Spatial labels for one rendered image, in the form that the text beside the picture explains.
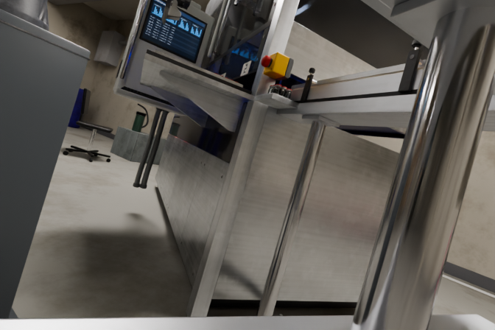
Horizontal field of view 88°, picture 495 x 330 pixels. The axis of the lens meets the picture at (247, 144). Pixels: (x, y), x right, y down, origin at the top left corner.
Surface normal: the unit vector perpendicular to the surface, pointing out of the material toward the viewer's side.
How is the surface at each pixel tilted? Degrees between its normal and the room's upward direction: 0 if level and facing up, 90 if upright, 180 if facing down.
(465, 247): 90
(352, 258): 90
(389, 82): 90
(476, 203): 90
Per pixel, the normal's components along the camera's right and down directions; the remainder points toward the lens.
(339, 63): 0.40, 0.10
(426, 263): -0.06, -0.04
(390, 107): -0.87, -0.26
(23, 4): 0.92, -0.05
